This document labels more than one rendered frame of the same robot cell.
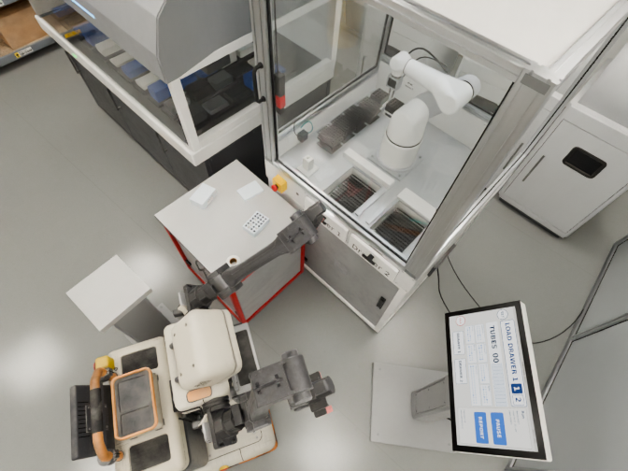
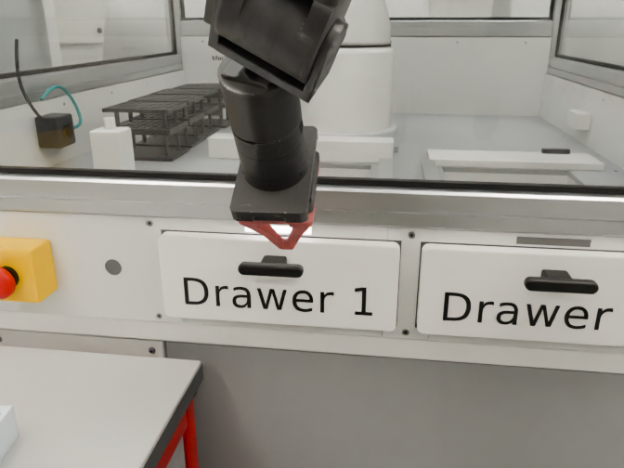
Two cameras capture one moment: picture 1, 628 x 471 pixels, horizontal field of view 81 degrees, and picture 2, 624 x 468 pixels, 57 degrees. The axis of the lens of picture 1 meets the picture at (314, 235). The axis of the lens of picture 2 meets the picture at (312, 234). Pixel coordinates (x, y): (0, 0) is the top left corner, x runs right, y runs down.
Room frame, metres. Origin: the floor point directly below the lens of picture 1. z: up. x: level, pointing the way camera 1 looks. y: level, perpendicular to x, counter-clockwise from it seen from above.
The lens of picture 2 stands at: (0.49, 0.25, 1.17)
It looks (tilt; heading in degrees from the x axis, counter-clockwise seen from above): 20 degrees down; 328
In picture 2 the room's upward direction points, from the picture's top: straight up
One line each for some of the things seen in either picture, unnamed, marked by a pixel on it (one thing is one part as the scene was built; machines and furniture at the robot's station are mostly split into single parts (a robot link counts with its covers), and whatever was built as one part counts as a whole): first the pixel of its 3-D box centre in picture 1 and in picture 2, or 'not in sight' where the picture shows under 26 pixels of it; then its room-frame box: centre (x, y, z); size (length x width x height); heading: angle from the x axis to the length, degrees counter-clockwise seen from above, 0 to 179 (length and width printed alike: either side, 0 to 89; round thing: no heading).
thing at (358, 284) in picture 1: (374, 220); (343, 383); (1.39, -0.39, 0.40); 1.03 x 0.95 x 0.80; 51
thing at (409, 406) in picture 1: (439, 394); not in sight; (0.30, -0.70, 0.51); 0.50 x 0.45 x 1.02; 87
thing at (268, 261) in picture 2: not in sight; (272, 265); (1.03, -0.03, 0.91); 0.07 x 0.04 x 0.01; 51
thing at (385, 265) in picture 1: (372, 257); (547, 295); (0.85, -0.30, 0.87); 0.29 x 0.02 x 0.11; 51
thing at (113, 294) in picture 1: (136, 315); not in sight; (0.59, 0.97, 0.38); 0.30 x 0.30 x 0.76; 54
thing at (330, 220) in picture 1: (325, 219); (278, 280); (1.05, -0.05, 0.87); 0.29 x 0.02 x 0.11; 51
